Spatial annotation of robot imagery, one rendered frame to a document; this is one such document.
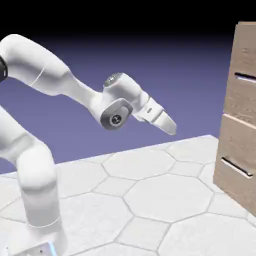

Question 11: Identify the light wood cabinet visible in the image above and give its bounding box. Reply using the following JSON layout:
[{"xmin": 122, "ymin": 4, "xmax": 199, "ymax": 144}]
[{"xmin": 213, "ymin": 21, "xmax": 256, "ymax": 217}]

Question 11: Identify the small light wood drawer front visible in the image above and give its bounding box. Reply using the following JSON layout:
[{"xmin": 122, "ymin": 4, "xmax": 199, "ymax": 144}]
[{"xmin": 213, "ymin": 113, "xmax": 256, "ymax": 216}]

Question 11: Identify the large light wood drawer front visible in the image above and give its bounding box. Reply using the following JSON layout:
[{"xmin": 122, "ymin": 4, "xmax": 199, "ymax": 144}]
[{"xmin": 222, "ymin": 22, "xmax": 256, "ymax": 129}]

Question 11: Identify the dark recessed drawer handle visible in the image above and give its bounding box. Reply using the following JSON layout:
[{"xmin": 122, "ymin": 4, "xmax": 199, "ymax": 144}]
[
  {"xmin": 220, "ymin": 156, "xmax": 254, "ymax": 179},
  {"xmin": 234, "ymin": 72, "xmax": 256, "ymax": 83}
]

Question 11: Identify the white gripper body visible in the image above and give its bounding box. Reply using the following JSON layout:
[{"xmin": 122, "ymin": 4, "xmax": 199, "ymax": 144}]
[{"xmin": 152, "ymin": 110, "xmax": 178, "ymax": 136}]

